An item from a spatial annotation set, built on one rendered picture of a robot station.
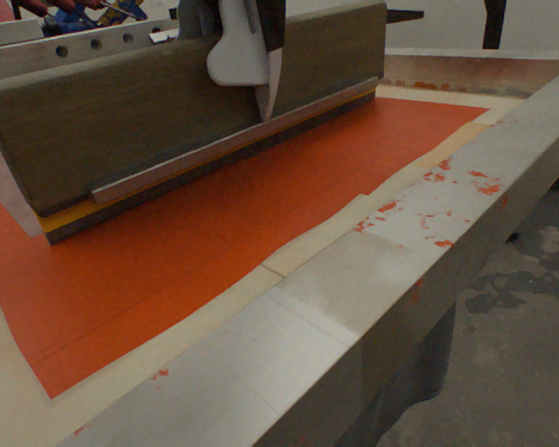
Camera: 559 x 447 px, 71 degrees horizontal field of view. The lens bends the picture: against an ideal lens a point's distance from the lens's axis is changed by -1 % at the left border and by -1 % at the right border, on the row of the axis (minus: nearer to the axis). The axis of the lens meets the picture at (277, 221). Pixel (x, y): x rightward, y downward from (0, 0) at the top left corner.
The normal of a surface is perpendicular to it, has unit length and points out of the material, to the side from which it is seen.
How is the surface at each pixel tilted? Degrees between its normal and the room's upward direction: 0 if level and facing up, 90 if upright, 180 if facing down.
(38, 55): 90
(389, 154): 0
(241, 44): 83
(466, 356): 0
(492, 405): 0
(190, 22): 97
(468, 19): 90
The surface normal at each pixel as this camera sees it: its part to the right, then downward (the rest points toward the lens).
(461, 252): 0.69, 0.30
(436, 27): -0.71, 0.44
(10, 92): 0.58, -0.07
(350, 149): -0.12, -0.84
